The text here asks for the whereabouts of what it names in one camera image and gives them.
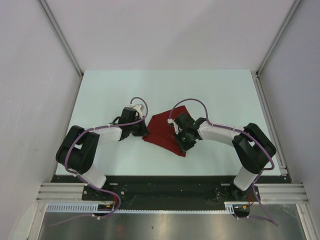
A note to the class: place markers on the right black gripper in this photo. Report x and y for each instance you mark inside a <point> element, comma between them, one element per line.
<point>183,147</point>

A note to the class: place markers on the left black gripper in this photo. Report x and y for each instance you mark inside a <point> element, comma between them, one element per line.
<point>143,131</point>

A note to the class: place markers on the dark red cloth napkin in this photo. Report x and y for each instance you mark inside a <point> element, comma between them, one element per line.
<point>162,134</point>

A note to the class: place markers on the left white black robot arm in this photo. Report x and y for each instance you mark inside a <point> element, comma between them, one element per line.
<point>78,149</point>

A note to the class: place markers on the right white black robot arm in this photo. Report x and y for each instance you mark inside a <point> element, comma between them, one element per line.
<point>251,145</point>

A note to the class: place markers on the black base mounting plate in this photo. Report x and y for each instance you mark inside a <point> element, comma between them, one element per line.
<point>183,193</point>

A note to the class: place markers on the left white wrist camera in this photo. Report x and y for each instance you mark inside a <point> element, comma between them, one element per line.
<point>138,110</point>

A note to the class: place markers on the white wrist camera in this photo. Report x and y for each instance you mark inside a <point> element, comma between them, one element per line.
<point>138,110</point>
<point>173,124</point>

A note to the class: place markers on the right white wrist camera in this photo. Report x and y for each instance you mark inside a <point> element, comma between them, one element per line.
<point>173,124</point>

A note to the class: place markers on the right white cable duct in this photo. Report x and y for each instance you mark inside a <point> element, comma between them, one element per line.
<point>236,206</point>

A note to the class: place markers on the white cable duct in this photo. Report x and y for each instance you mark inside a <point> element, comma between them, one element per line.
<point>236,206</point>
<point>79,208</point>

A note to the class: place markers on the right aluminium table rail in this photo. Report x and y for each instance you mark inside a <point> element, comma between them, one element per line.
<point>280,156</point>

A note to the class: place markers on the front aluminium extrusion rail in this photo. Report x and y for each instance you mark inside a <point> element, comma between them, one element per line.
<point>60,192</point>

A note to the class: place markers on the left aluminium frame post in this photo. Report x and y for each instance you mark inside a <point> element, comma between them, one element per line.
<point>49,15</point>

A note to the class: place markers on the aluminium frame post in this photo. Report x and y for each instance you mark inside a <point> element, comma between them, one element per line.
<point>49,15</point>
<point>279,35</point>

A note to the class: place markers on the left white cable duct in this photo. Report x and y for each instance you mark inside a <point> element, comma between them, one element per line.
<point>79,208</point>

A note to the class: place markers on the right aluminium frame post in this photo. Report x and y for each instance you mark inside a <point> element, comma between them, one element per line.
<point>279,35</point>

